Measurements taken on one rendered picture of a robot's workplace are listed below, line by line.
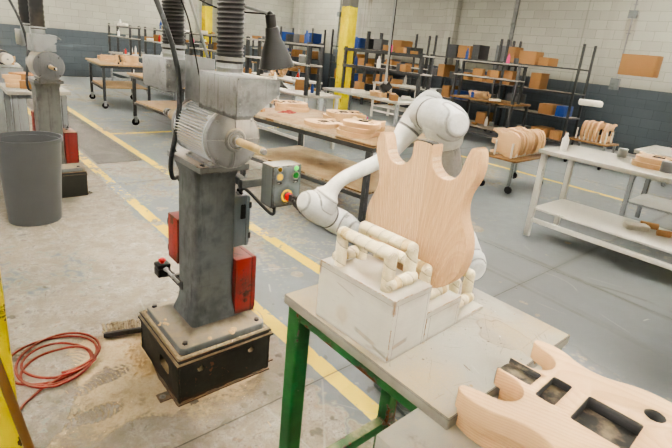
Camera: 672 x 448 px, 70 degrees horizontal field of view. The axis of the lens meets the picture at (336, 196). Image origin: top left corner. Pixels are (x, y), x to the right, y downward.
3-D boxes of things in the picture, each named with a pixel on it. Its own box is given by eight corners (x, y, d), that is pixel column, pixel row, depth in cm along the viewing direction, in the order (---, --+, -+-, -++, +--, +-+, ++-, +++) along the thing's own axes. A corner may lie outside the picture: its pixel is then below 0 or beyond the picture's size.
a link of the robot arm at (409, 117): (392, 117, 195) (407, 123, 183) (418, 81, 194) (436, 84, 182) (413, 135, 201) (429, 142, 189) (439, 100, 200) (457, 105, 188)
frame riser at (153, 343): (129, 354, 253) (127, 313, 246) (232, 321, 292) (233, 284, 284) (166, 413, 217) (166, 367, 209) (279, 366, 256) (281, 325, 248)
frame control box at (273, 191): (235, 206, 235) (236, 155, 228) (271, 200, 249) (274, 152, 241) (261, 222, 218) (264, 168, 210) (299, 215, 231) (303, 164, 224)
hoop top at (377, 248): (334, 237, 126) (335, 225, 125) (342, 234, 128) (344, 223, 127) (391, 265, 113) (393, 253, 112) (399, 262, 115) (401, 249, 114)
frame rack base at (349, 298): (314, 315, 135) (319, 259, 130) (351, 299, 145) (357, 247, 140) (387, 364, 117) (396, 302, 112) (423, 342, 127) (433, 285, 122)
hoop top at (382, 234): (355, 231, 132) (357, 220, 131) (364, 228, 134) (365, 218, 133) (412, 257, 118) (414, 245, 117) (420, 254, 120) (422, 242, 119)
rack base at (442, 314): (350, 300, 145) (353, 273, 142) (385, 285, 156) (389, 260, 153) (423, 343, 127) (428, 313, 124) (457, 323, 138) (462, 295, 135)
